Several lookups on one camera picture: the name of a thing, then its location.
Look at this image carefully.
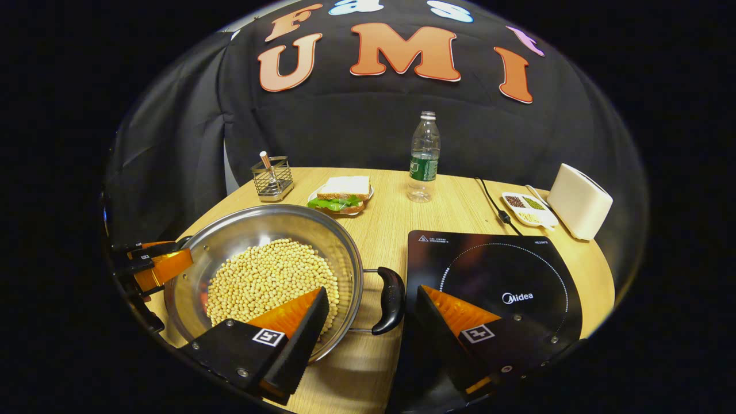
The white toaster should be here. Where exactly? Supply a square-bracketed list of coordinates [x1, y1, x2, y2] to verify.
[546, 163, 614, 241]

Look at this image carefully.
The black induction cooktop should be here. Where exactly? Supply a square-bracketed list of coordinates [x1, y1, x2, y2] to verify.
[385, 230, 583, 414]

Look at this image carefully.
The sandwich with lettuce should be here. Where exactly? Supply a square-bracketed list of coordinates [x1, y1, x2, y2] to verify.
[308, 175, 372, 214]

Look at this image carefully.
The wooden-handled utensil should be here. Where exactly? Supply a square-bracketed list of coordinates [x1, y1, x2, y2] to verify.
[259, 151, 278, 185]

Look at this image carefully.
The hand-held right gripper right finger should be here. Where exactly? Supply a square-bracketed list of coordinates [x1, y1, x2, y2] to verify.
[415, 285, 582, 404]

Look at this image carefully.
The clear plastic water bottle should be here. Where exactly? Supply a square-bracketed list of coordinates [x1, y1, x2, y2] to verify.
[407, 111, 442, 203]

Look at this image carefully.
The white divided dish of beans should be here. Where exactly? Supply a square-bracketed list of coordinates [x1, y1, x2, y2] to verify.
[501, 191, 559, 228]

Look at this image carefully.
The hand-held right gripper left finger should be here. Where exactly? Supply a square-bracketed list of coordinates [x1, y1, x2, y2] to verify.
[178, 286, 331, 405]

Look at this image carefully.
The steel pot with black handles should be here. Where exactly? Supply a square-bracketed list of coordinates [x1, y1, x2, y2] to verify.
[164, 204, 407, 364]

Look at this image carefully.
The wire utensil holder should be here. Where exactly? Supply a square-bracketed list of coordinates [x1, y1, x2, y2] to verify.
[251, 155, 294, 202]

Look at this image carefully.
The pile of soybeans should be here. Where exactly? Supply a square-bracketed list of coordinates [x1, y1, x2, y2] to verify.
[206, 239, 341, 337]

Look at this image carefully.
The black cooktop power cable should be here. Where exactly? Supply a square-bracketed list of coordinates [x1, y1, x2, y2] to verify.
[474, 177, 523, 236]

